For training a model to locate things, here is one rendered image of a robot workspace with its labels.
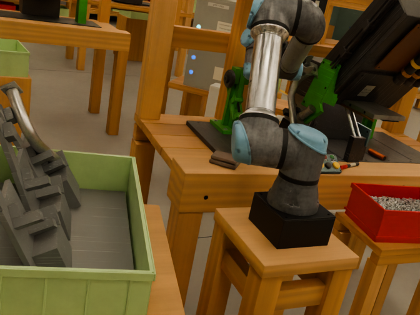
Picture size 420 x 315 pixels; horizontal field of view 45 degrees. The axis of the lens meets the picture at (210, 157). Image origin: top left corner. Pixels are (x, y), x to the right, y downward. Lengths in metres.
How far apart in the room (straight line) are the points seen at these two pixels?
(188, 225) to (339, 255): 0.55
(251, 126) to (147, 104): 0.89
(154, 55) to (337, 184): 0.90
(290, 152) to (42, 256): 0.68
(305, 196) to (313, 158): 0.11
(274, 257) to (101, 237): 0.46
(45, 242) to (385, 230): 1.09
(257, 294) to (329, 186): 0.70
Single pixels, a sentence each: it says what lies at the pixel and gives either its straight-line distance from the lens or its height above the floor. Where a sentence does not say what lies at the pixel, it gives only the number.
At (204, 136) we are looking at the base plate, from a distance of 2.07.
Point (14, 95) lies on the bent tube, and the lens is 1.38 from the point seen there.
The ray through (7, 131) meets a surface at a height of 1.13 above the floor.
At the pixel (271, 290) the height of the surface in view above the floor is 0.77.
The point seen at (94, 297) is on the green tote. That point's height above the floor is 0.90.
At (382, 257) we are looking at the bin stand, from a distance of 1.77.
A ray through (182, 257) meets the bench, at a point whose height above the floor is 0.57.
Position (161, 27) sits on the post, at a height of 1.28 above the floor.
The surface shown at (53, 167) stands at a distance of 1.49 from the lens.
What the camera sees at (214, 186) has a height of 0.85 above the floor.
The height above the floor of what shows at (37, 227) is 0.95.
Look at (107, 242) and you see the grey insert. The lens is 1.34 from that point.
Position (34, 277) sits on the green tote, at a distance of 1.04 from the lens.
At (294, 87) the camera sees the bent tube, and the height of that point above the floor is 1.13.
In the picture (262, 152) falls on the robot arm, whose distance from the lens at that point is 1.39.
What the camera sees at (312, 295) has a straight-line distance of 1.56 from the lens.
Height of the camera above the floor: 1.54
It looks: 20 degrees down
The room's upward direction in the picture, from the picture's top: 11 degrees clockwise
